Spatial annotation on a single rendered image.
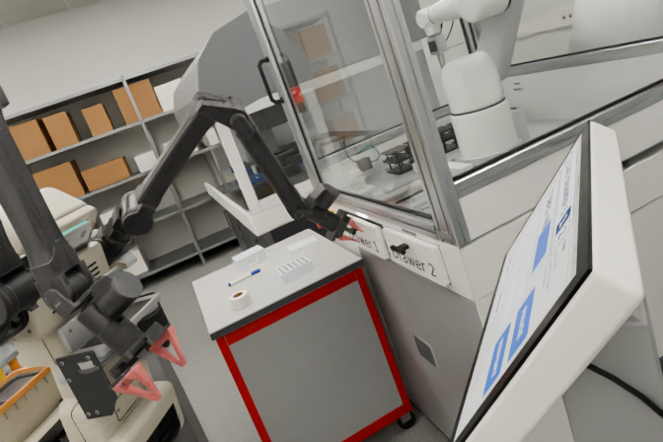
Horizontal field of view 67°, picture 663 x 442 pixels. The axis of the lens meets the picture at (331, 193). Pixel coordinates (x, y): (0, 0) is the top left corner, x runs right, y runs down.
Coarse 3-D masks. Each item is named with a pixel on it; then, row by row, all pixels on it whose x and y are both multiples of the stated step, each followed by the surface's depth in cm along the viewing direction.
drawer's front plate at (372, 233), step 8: (352, 216) 173; (360, 224) 164; (368, 224) 159; (360, 232) 167; (368, 232) 160; (376, 232) 154; (368, 240) 163; (376, 240) 156; (368, 248) 166; (384, 248) 155; (384, 256) 156
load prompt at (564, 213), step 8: (576, 152) 79; (576, 160) 75; (568, 168) 79; (560, 176) 82; (568, 176) 75; (560, 184) 78; (568, 184) 71; (560, 192) 74; (568, 192) 68; (560, 200) 71; (568, 200) 65; (560, 208) 68; (568, 208) 63; (560, 216) 65; (568, 216) 60; (560, 224) 62; (568, 224) 58; (560, 232) 60; (552, 240) 62; (560, 240) 58; (552, 248) 60
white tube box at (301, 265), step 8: (288, 264) 188; (296, 264) 186; (304, 264) 184; (312, 264) 185; (280, 272) 183; (288, 272) 182; (296, 272) 183; (304, 272) 184; (280, 280) 186; (288, 280) 182
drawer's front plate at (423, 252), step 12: (384, 228) 151; (396, 240) 144; (408, 240) 136; (420, 240) 132; (408, 252) 139; (420, 252) 132; (432, 252) 125; (408, 264) 143; (420, 264) 135; (432, 264) 128; (432, 276) 131; (444, 276) 127
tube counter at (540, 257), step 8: (552, 208) 74; (544, 224) 74; (544, 232) 71; (544, 240) 68; (536, 248) 71; (544, 248) 65; (536, 256) 68; (544, 256) 62; (536, 264) 64; (544, 264) 60; (536, 272) 62; (528, 288) 62
